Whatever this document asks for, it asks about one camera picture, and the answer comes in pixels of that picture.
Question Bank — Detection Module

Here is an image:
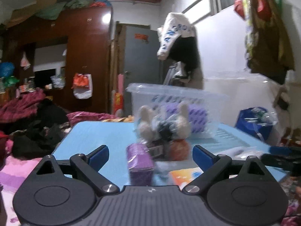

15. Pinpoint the small purple tissue pack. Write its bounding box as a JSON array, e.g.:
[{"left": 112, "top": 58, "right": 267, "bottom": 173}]
[{"left": 126, "top": 143, "right": 155, "bottom": 186}]

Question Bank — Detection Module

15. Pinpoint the light blue folding table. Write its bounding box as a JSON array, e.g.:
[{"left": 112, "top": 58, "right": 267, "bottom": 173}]
[{"left": 53, "top": 121, "right": 270, "bottom": 188}]

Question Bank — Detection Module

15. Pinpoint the red yellow leaning bag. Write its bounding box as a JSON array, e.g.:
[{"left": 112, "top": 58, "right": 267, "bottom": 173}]
[{"left": 113, "top": 92, "right": 123, "bottom": 116}]

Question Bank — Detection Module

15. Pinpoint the blue bags pile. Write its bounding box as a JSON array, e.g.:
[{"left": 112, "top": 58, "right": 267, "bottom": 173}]
[{"left": 0, "top": 62, "right": 19, "bottom": 88}]

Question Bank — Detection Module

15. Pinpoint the orange white hanging bag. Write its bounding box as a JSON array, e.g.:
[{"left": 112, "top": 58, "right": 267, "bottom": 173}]
[{"left": 72, "top": 73, "right": 93, "bottom": 99}]

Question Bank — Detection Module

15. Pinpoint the olive hanging garment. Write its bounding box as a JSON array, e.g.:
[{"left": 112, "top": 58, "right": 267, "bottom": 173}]
[{"left": 247, "top": 0, "right": 295, "bottom": 85}]

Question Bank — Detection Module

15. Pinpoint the translucent white plastic basket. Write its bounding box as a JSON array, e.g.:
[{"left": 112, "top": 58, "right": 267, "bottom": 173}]
[{"left": 126, "top": 83, "right": 229, "bottom": 139}]

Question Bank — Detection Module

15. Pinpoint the white plush bunny toy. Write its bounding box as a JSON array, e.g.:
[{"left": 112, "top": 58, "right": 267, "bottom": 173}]
[{"left": 136, "top": 103, "right": 191, "bottom": 143}]

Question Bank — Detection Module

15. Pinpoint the magenta plaid blanket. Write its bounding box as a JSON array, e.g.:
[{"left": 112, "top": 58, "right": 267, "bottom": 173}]
[{"left": 0, "top": 88, "right": 45, "bottom": 123}]

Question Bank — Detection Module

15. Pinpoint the white black hanging jacket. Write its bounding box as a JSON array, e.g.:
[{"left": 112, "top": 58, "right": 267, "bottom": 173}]
[{"left": 157, "top": 12, "right": 199, "bottom": 73}]

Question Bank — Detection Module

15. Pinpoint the orange round object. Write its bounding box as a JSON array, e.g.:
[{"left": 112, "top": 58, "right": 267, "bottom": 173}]
[{"left": 167, "top": 139, "right": 190, "bottom": 161}]

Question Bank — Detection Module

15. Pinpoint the orange flat packet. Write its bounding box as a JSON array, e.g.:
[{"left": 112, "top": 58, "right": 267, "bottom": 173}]
[{"left": 168, "top": 167, "right": 203, "bottom": 190}]

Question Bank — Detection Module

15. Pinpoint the blue woven shopping bag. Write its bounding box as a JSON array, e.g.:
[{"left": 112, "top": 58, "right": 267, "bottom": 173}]
[{"left": 235, "top": 107, "right": 277, "bottom": 142}]

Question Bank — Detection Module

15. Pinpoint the dark red wooden wardrobe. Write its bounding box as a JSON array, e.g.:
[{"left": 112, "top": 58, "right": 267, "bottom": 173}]
[{"left": 3, "top": 7, "right": 113, "bottom": 113}]

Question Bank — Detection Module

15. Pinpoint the grey door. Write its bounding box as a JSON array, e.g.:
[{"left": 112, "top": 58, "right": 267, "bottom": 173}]
[{"left": 122, "top": 25, "right": 165, "bottom": 116}]

